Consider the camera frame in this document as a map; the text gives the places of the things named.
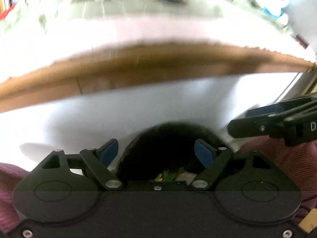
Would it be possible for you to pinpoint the pink bed sheet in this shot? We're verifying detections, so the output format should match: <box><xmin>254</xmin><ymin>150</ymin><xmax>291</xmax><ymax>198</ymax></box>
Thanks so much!
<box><xmin>1</xmin><ymin>0</ymin><xmax>316</xmax><ymax>82</ymax></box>

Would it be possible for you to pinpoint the brown cardboard box edge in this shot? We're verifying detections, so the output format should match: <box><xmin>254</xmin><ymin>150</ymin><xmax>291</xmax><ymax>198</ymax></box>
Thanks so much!
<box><xmin>1</xmin><ymin>44</ymin><xmax>316</xmax><ymax>112</ymax></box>

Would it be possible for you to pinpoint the green checked blanket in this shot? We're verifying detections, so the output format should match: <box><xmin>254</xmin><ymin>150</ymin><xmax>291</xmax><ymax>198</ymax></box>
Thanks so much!
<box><xmin>73</xmin><ymin>0</ymin><xmax>250</xmax><ymax>18</ymax></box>

